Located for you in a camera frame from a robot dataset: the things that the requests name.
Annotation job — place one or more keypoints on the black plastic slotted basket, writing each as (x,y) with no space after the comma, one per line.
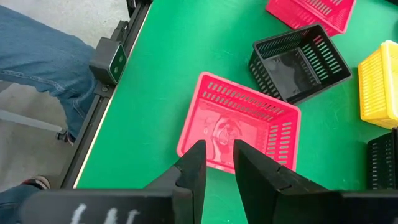
(289,68)
(384,161)

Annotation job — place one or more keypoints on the black table-level camera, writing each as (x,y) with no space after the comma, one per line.
(107,60)

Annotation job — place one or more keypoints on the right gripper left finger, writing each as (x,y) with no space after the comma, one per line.
(194,180)

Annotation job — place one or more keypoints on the person's leg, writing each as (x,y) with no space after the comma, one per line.
(40,65)
(15,202)

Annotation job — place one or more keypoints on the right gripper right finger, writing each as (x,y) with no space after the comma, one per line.
(255,186)

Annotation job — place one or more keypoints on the black metal table frame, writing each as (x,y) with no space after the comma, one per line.
(82,149)

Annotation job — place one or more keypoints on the yellow plastic slotted basket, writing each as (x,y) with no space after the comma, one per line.
(379,87)

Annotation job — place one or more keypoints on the grey chair base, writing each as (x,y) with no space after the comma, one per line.
(28,121)

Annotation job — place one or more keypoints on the red plastic slotted basket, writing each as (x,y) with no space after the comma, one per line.
(298,15)
(217,124)

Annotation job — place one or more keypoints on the green table mat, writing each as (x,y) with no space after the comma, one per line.
(155,93)

